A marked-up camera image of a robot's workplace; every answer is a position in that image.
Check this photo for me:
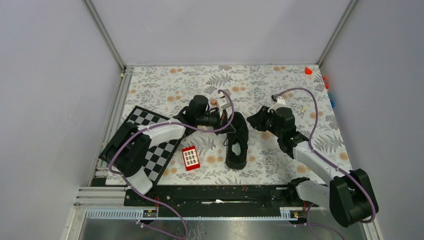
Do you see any small wooden cube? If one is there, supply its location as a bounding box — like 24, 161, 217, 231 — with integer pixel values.
210, 98, 217, 106

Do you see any black sneaker shoe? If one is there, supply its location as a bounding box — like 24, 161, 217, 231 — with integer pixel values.
225, 111, 249, 170

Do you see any orange red toy piece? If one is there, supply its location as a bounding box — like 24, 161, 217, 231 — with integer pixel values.
322, 76, 329, 90

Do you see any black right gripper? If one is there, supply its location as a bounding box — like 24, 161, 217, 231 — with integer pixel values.
246, 106, 283, 138

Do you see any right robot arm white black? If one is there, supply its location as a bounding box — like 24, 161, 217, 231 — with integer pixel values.
246, 106, 379, 228

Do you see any floral patterned table mat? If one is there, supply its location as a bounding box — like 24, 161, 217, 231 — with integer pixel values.
121, 64, 351, 185

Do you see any red toy calculator block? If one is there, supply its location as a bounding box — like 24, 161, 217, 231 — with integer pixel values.
181, 146, 201, 171

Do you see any grey slotted cable duct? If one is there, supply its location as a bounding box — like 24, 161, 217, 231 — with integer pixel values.
85, 207, 299, 221

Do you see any red triangular block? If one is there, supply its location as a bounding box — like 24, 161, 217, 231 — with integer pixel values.
304, 67, 313, 75

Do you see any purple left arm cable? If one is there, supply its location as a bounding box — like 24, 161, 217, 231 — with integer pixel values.
108, 89, 235, 176

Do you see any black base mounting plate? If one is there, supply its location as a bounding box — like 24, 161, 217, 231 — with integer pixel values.
124, 184, 319, 218

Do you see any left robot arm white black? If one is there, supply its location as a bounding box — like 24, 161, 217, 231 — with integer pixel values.
99, 90, 235, 206

